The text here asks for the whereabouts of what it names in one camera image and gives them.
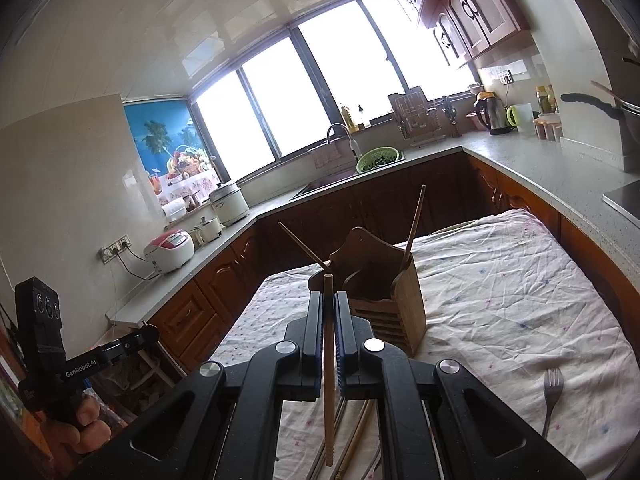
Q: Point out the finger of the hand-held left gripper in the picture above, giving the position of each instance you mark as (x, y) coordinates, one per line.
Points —
(142, 340)

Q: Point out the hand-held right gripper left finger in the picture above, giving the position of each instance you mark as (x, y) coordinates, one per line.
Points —
(315, 345)

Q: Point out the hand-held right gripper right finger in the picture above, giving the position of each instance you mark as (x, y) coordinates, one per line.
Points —
(343, 345)

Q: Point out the wooden chopstick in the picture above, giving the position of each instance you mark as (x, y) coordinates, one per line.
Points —
(302, 245)
(415, 220)
(329, 370)

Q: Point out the wooden utensil holder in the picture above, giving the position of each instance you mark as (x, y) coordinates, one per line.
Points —
(395, 305)

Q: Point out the person's left hand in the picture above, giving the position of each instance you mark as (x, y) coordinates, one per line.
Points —
(85, 435)

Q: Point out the red and white rice cooker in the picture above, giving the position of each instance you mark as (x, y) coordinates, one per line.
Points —
(170, 252)

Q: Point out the wooden base cabinets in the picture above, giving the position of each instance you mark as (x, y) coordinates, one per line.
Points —
(225, 280)

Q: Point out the small white cooker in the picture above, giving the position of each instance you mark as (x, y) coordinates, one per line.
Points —
(210, 230)

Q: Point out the paper towel roll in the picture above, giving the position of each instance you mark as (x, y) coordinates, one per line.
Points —
(174, 207)

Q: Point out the kitchen sink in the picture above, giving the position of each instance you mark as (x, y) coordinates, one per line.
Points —
(325, 185)

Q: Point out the large white cooker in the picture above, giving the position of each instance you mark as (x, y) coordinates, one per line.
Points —
(230, 205)

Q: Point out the white floral tablecloth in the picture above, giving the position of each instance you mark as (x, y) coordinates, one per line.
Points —
(500, 300)

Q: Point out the green colander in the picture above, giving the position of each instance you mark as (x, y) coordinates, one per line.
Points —
(378, 160)

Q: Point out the pink dishcloth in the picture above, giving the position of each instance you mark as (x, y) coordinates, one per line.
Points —
(329, 156)

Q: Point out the tropical printed window blind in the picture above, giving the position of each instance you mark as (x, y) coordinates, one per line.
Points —
(160, 135)

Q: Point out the chrome faucet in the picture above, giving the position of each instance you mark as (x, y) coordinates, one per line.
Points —
(345, 132)

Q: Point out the small metal fork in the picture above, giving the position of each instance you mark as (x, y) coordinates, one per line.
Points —
(552, 390)

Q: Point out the yellow oil bottle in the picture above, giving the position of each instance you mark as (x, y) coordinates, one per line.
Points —
(346, 119)

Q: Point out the dish rack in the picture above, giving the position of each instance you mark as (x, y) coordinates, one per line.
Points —
(415, 115)

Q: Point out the knife holder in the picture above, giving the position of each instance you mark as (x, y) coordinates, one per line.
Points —
(451, 117)

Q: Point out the kitchen window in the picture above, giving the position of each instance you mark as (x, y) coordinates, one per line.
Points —
(320, 85)

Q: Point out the grey stone countertop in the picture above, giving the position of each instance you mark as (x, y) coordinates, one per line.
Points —
(540, 165)

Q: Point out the steel electric kettle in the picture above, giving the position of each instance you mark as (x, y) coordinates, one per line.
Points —
(492, 115)

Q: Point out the green and white pitcher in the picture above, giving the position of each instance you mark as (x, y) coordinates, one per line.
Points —
(522, 119)

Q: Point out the spice jar set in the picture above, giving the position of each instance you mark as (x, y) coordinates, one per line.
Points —
(547, 129)

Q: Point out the gas stove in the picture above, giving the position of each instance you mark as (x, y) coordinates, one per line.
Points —
(625, 202)

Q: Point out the green seasoning bottles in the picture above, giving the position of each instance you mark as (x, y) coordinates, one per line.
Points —
(545, 100)

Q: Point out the black wok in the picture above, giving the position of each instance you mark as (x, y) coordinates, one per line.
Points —
(627, 120)

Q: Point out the wooden upper cabinets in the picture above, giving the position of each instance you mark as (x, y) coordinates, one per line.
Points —
(470, 5)

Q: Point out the wall socket strip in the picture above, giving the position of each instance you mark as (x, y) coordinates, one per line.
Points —
(116, 248)

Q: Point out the white wall socket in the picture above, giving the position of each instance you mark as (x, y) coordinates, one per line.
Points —
(504, 76)

